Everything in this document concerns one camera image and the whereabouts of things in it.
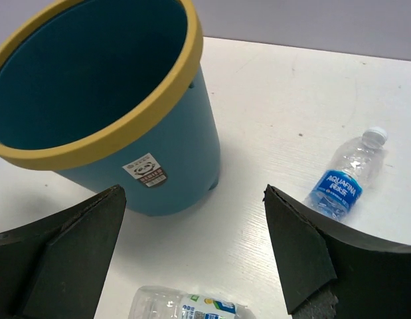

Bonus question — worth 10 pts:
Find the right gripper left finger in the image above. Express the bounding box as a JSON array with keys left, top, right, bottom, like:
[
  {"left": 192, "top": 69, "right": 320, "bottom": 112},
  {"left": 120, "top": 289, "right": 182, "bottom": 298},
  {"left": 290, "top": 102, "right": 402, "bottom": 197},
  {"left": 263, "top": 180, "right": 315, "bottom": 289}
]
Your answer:
[{"left": 0, "top": 185, "right": 126, "bottom": 318}]

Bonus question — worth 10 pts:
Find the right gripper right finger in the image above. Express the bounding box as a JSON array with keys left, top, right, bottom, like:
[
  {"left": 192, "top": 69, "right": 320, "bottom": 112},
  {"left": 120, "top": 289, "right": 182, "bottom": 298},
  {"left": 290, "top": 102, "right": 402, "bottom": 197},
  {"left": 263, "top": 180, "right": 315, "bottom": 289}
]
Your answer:
[{"left": 264, "top": 186, "right": 411, "bottom": 318}]

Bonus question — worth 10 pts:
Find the Aquafina clear water bottle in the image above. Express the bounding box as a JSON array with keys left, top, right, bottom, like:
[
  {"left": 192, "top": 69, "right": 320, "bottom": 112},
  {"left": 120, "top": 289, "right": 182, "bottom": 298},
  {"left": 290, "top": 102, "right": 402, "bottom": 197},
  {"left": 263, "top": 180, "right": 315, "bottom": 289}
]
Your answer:
[{"left": 303, "top": 127, "right": 388, "bottom": 221}]

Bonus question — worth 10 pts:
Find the teal bin with yellow rim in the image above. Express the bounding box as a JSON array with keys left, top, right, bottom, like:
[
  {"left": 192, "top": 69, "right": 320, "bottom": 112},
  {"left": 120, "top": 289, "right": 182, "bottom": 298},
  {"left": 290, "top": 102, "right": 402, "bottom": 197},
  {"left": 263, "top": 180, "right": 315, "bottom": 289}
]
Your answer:
[{"left": 0, "top": 1, "right": 220, "bottom": 216}]

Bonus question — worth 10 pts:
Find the clear bottle green white label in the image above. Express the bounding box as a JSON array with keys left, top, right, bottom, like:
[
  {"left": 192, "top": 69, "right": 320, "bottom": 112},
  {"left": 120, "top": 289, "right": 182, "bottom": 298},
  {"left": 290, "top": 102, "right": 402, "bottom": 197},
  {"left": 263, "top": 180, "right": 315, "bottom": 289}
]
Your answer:
[{"left": 129, "top": 286, "right": 256, "bottom": 319}]

